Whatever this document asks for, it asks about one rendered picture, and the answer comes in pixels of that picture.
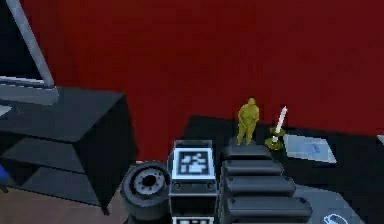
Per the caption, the black tv stand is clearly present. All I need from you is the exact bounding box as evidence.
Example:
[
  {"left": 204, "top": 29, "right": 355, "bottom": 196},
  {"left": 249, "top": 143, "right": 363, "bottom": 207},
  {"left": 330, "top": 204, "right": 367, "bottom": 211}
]
[{"left": 0, "top": 87, "right": 140, "bottom": 214}]

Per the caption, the grey framed television set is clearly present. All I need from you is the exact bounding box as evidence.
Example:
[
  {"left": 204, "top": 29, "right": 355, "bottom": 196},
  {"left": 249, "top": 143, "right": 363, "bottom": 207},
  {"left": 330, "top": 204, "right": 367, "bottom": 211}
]
[{"left": 0, "top": 0, "right": 60, "bottom": 106}]

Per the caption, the olive green human statuette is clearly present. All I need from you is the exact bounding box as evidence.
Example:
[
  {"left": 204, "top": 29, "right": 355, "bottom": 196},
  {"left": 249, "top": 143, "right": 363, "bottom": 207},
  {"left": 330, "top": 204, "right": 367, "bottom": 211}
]
[{"left": 236, "top": 97, "right": 260, "bottom": 146}]

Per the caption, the black low table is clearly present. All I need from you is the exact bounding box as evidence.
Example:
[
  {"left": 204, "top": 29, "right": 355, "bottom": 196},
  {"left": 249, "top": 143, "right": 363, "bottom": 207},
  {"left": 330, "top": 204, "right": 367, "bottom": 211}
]
[{"left": 182, "top": 114, "right": 384, "bottom": 224}]

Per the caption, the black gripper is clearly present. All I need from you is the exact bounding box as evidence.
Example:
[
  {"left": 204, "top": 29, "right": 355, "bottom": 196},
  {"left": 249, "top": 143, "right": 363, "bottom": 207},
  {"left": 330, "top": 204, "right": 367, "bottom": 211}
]
[{"left": 119, "top": 161, "right": 172, "bottom": 224}]

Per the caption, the white candle on brass holder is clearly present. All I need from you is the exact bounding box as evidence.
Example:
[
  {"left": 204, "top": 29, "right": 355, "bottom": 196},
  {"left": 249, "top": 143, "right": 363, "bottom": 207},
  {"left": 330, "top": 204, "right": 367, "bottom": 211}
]
[{"left": 264, "top": 105, "right": 288, "bottom": 151}]

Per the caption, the pale blue paper sheet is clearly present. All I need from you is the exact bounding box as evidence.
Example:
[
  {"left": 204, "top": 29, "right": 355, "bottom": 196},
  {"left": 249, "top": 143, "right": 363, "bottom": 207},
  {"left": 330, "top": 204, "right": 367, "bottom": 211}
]
[{"left": 283, "top": 133, "right": 338, "bottom": 164}]

